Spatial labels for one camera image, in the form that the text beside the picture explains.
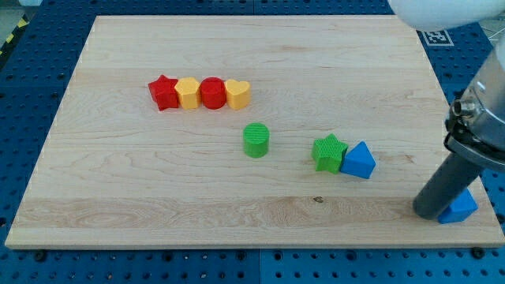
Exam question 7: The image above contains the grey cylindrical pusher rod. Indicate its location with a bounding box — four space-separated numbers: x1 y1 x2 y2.
413 152 483 220

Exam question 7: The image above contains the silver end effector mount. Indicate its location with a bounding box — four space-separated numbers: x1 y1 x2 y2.
445 39 504 172

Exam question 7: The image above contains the blue triangle block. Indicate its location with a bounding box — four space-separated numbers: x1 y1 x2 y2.
340 141 376 179

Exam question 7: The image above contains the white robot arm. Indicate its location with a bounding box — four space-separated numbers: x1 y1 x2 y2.
388 0 504 219

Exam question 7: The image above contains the green star block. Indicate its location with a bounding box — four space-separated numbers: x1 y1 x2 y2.
311 133 348 174

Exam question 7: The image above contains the red star block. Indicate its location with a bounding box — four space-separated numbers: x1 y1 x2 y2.
148 75 179 110

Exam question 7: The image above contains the blue cube block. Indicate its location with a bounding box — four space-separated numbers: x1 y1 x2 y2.
437 189 478 224

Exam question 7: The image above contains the fiducial marker tag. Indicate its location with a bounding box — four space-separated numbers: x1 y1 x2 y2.
421 30 454 47

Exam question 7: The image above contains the green cylinder block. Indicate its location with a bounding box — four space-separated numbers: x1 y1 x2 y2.
242 122 270 159

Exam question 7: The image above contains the yellow heart block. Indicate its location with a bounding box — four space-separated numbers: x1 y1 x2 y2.
224 79 251 110

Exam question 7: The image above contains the red cylinder block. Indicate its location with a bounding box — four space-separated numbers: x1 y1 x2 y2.
200 77 226 110

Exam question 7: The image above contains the yellow pentagon block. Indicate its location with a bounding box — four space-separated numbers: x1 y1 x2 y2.
174 77 201 110

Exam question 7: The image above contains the wooden board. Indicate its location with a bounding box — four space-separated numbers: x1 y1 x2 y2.
6 16 504 249

